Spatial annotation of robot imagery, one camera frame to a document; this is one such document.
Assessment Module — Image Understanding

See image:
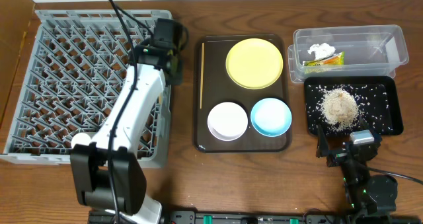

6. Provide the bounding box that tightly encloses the white tissue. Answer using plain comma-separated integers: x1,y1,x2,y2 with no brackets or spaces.
307,43,336,60

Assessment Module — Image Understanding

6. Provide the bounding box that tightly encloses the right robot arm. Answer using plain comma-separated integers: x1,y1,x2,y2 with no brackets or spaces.
316,119,398,223

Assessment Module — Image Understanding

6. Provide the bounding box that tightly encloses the white round bowl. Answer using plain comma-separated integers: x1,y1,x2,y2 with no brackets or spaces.
207,102,249,141

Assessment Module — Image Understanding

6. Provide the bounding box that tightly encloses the yellow round plate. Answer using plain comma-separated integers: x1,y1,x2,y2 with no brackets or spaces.
225,38,284,90

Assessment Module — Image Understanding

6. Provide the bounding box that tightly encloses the grey plastic dishwasher rack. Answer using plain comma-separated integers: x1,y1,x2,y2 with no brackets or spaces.
1,9,172,165

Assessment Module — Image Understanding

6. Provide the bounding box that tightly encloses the dark brown serving tray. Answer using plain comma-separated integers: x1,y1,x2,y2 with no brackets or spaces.
193,34,292,153

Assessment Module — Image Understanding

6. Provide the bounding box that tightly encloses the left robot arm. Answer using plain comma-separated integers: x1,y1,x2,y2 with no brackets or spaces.
70,19,188,223

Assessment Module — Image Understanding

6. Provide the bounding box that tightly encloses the pile of rice leftovers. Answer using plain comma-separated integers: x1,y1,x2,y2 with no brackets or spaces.
307,84,394,134

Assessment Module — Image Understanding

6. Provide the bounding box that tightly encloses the black rectangular waste tray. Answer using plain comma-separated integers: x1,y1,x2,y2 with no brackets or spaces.
304,76,404,137

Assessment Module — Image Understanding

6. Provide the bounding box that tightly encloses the light blue bowl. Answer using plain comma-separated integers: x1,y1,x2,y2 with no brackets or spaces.
250,98,292,137

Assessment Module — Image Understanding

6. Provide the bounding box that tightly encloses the green orange snack wrapper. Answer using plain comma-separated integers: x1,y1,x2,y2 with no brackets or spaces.
303,52,345,67

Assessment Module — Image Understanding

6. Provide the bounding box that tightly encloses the clear plastic waste bin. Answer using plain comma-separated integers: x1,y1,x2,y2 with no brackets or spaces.
288,24,409,83

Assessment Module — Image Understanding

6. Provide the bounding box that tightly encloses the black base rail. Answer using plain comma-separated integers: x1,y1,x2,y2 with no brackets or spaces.
87,211,422,224

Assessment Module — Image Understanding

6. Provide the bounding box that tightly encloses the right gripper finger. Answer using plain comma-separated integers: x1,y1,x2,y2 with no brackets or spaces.
316,124,329,158
358,116,375,133

